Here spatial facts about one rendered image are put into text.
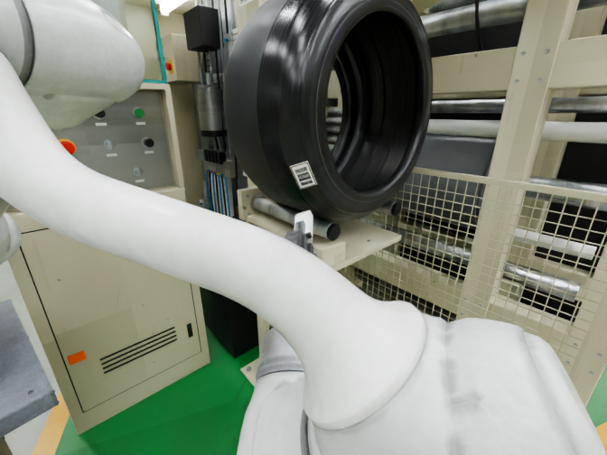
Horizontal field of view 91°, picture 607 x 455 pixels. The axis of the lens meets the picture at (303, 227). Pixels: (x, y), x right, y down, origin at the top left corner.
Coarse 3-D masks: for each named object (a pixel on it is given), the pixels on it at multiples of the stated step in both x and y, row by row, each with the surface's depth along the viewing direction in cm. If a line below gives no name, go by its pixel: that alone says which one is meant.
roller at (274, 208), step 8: (256, 200) 95; (264, 200) 93; (272, 200) 92; (256, 208) 96; (264, 208) 92; (272, 208) 89; (280, 208) 86; (288, 208) 85; (280, 216) 86; (288, 216) 83; (320, 224) 75; (328, 224) 73; (336, 224) 74; (320, 232) 75; (328, 232) 72; (336, 232) 74
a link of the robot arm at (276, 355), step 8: (264, 336) 35; (272, 336) 34; (280, 336) 33; (264, 344) 34; (272, 344) 33; (280, 344) 32; (288, 344) 32; (264, 352) 33; (272, 352) 32; (280, 352) 32; (288, 352) 32; (264, 360) 32; (272, 360) 32; (280, 360) 31; (288, 360) 31; (296, 360) 31; (264, 368) 31; (272, 368) 31; (280, 368) 30; (288, 368) 30; (296, 368) 30; (256, 376) 33
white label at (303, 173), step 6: (306, 162) 61; (294, 168) 62; (300, 168) 62; (306, 168) 62; (294, 174) 63; (300, 174) 63; (306, 174) 63; (312, 174) 63; (300, 180) 64; (306, 180) 64; (312, 180) 64; (300, 186) 65; (306, 186) 65
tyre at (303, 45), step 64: (320, 0) 55; (384, 0) 62; (256, 64) 60; (320, 64) 55; (384, 64) 93; (256, 128) 63; (320, 128) 59; (384, 128) 102; (320, 192) 67; (384, 192) 81
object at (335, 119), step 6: (330, 108) 125; (336, 108) 122; (330, 114) 126; (336, 114) 123; (330, 120) 125; (336, 120) 122; (330, 126) 128; (336, 126) 125; (330, 132) 128; (336, 132) 125; (330, 138) 127; (336, 138) 125; (330, 144) 130; (330, 150) 131
